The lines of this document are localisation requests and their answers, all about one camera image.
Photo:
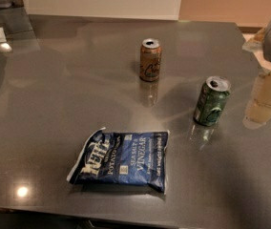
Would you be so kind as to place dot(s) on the orange soda can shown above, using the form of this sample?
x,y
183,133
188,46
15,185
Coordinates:
x,y
150,59

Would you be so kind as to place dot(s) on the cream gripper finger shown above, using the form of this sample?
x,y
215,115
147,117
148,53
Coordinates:
x,y
256,42
258,110

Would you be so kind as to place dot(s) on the blue potato chip bag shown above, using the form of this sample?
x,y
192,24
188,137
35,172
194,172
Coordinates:
x,y
122,158

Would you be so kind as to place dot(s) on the green soda can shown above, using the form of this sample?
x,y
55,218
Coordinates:
x,y
213,97

